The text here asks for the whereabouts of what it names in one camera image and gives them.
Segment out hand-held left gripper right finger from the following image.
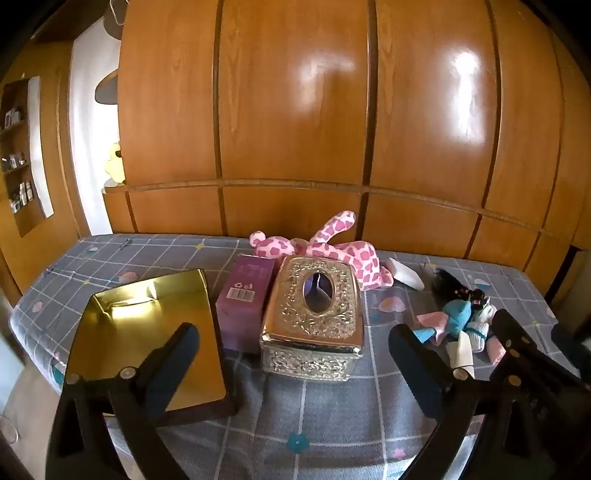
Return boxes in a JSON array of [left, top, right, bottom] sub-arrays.
[[388, 323, 539, 480]]

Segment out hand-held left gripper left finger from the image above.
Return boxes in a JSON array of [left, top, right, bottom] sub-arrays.
[[50, 322, 201, 480]]

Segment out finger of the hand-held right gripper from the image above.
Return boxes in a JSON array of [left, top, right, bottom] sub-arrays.
[[551, 322, 591, 367], [490, 308, 591, 402]]

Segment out pink towel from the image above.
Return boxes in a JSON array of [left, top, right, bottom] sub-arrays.
[[486, 336, 507, 366]]

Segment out gold metal tray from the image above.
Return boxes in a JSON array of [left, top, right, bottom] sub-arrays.
[[62, 268, 240, 423]]

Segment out small pink cloth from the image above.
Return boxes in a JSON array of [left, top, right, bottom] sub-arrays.
[[417, 311, 448, 344]]

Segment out black hair ties bundle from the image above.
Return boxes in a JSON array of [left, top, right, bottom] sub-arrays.
[[466, 288, 493, 311]]

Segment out black feather tuft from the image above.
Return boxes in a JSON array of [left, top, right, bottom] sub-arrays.
[[431, 268, 468, 302]]

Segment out white paper towel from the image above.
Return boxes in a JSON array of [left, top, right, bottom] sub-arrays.
[[387, 257, 426, 291]]

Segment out purple cardboard box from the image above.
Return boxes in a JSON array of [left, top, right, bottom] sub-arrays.
[[216, 254, 278, 355]]

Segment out silver ornate tissue box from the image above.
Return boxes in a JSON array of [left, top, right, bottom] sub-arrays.
[[259, 255, 365, 384]]

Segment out pink spotted plush toy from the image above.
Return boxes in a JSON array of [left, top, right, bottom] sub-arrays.
[[249, 210, 395, 291]]

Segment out wooden door with shelf niche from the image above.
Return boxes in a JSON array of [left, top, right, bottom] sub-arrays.
[[0, 46, 93, 296]]

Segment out yellow plush toy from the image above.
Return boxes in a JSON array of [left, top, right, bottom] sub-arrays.
[[102, 141, 125, 185]]

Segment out group of small bottles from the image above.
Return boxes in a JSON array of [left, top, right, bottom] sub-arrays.
[[0, 107, 36, 214]]

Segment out wooden wardrobe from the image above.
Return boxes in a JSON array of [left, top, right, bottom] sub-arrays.
[[102, 0, 591, 289]]

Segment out brown round shelf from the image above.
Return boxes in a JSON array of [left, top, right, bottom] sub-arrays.
[[95, 69, 121, 106]]

